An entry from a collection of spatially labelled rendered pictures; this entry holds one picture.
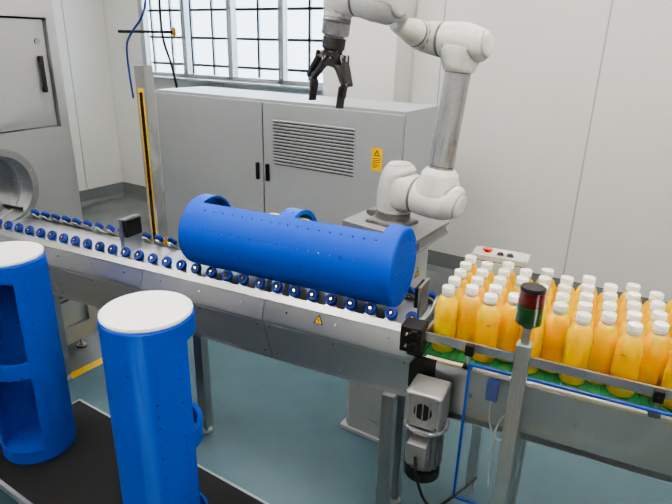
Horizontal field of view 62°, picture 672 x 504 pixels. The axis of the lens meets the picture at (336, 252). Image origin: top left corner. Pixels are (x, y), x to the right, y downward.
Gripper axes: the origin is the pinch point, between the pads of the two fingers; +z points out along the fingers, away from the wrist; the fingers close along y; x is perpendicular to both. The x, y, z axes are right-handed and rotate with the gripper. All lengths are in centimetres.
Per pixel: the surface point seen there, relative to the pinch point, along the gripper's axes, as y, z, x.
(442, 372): -67, 69, 0
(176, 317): -9, 63, 58
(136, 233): 79, 74, 28
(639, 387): -114, 53, -19
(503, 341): -77, 57, -14
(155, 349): -12, 70, 66
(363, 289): -33, 56, 2
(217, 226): 25, 51, 23
